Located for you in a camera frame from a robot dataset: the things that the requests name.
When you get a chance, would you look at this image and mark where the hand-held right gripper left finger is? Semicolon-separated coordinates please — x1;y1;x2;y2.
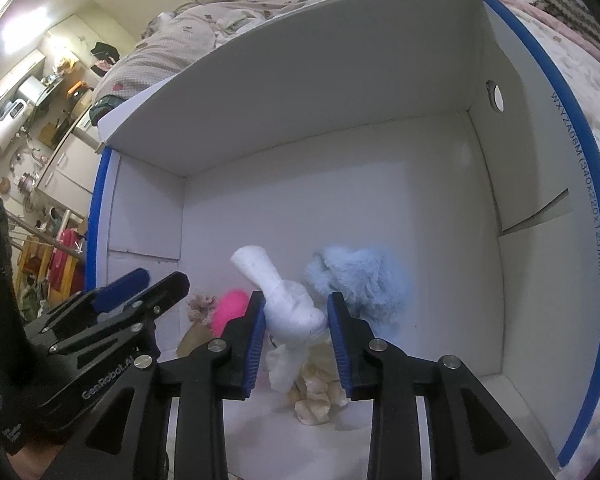
44;290;267;480

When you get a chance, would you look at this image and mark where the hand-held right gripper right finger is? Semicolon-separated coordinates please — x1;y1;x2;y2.
326;291;557;480

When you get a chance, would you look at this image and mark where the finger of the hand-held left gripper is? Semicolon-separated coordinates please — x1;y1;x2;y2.
47;271;192;357
27;266;152;331

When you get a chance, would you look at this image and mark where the pink plush ball toy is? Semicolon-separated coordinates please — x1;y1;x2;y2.
210;287;252;339

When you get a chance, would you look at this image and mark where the beige fluffy plush toy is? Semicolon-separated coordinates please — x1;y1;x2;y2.
186;291;217;322

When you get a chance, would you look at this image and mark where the white plush toy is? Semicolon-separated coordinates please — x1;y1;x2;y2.
230;245;327;394

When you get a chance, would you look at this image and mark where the tan cloth tube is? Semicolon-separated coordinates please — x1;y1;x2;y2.
176;319;222;359

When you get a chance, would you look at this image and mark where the light blue fluffy scrunchie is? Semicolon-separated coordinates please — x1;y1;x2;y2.
302;244;412;332

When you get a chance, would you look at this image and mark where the blue cardboard box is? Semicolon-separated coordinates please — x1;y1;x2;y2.
87;0;600;480

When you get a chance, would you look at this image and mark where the pink plastic bin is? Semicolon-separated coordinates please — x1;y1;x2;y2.
49;226;87;307

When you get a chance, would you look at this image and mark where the white base cabinet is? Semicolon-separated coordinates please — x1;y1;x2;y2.
34;109;107;203

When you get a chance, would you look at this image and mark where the white water heater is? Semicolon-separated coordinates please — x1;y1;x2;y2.
0;109;29;155

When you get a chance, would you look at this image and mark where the black hanging clothing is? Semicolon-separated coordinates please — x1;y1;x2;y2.
90;41;122;62

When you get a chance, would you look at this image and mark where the beige printed quilt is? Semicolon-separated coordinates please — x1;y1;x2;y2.
96;0;312;111

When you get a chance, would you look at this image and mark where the pink blanket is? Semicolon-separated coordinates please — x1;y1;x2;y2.
480;0;600;63

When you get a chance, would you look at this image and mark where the patterned knit blanket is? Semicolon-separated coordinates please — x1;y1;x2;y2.
534;0;600;63

